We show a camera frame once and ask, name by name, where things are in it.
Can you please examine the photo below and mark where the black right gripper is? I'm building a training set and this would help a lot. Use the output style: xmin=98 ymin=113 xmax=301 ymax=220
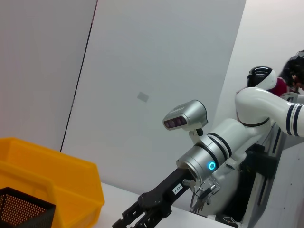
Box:
xmin=111 ymin=167 xmax=197 ymax=228

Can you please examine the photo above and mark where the black mesh pen holder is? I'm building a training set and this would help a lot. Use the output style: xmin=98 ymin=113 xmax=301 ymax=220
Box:
xmin=0 ymin=187 xmax=57 ymax=228

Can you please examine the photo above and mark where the silver right wrist plug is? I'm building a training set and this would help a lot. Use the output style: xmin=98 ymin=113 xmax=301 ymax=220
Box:
xmin=182 ymin=179 xmax=196 ymax=192

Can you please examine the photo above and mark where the yellow plastic bin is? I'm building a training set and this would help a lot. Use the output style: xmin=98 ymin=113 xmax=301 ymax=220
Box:
xmin=0 ymin=137 xmax=105 ymax=228

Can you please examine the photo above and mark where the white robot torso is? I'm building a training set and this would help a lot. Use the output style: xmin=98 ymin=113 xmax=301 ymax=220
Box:
xmin=209 ymin=163 xmax=243 ymax=216

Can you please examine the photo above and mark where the black robot lift column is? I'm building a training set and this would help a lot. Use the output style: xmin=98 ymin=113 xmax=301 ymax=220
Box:
xmin=237 ymin=142 xmax=283 ymax=221

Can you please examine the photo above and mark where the white black robot head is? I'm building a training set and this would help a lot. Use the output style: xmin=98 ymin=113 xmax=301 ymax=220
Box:
xmin=246 ymin=66 xmax=277 ymax=90

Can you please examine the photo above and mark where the person with dark hair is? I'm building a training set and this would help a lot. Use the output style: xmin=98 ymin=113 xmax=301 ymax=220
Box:
xmin=270 ymin=46 xmax=304 ymax=100

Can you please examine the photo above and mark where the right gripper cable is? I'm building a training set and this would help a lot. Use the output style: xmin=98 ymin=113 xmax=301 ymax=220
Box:
xmin=190 ymin=180 xmax=220 ymax=213

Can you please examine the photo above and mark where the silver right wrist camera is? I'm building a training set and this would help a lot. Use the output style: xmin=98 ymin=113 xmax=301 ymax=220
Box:
xmin=162 ymin=99 xmax=209 ymax=144

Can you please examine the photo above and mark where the small grey wall sticker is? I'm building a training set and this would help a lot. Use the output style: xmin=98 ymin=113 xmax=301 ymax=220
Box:
xmin=137 ymin=91 xmax=150 ymax=103

